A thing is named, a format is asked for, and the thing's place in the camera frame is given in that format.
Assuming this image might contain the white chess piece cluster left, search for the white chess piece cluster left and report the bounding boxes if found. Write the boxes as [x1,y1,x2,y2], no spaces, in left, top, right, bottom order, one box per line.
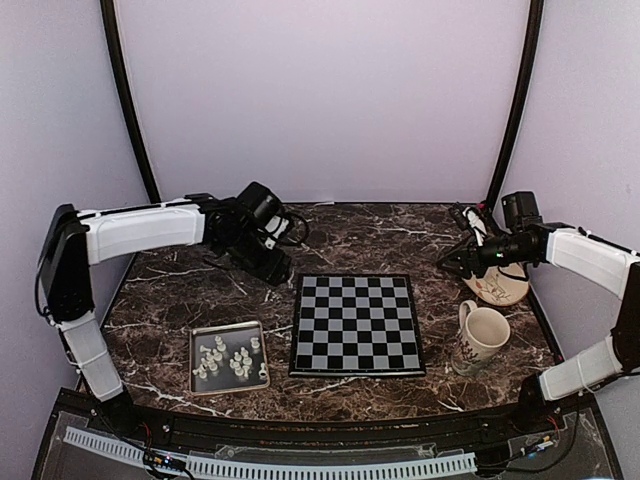
[199,345,223,377]

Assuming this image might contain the round wooden bird coaster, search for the round wooden bird coaster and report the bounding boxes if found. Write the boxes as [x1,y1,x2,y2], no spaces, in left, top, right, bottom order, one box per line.
[464,263,530,307]

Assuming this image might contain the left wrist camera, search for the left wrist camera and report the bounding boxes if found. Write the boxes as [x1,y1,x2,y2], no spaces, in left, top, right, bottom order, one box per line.
[260,215,293,250]

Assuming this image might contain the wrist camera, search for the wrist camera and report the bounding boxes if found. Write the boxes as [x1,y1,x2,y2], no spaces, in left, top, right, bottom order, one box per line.
[448,203,490,246]
[260,215,293,250]

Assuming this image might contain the black grey chessboard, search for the black grey chessboard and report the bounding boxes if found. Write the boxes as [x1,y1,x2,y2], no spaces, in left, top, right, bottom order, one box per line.
[289,273,426,378]

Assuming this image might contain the white slotted cable duct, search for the white slotted cable duct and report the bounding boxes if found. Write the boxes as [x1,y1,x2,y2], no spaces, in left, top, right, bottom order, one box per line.
[63,427,478,479]

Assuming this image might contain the black right frame post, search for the black right frame post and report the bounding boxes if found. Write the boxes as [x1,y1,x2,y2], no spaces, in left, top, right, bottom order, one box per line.
[484,0,545,212]

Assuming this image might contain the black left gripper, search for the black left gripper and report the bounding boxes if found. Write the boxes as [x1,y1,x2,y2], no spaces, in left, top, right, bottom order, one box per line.
[220,229,291,287]

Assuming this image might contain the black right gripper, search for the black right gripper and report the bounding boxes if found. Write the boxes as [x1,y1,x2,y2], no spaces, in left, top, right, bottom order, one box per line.
[437,233,532,280]

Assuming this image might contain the black frame post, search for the black frame post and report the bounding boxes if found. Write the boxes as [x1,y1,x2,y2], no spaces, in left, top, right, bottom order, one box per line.
[99,0,161,203]
[484,0,545,212]

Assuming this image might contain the white rook chess piece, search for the white rook chess piece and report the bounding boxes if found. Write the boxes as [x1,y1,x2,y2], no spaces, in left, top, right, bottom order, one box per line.
[250,337,261,351]

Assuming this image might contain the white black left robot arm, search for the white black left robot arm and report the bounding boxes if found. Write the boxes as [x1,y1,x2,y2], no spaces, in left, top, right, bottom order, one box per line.
[34,192,295,436]

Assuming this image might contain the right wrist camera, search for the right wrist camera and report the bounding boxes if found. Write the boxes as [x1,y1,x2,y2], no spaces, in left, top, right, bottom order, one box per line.
[448,203,490,246]

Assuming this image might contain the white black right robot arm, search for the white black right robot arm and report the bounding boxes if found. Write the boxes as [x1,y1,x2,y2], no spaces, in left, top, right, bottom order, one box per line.
[437,222,639,434]

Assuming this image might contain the black left frame post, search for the black left frame post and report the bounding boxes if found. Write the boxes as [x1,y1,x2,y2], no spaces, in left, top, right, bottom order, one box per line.
[99,0,161,203]

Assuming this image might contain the cream floral mug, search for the cream floral mug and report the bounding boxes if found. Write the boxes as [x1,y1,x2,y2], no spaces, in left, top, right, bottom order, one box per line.
[450,300,511,377]

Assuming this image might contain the metal tray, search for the metal tray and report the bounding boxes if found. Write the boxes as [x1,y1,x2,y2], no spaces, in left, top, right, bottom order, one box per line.
[189,321,270,396]

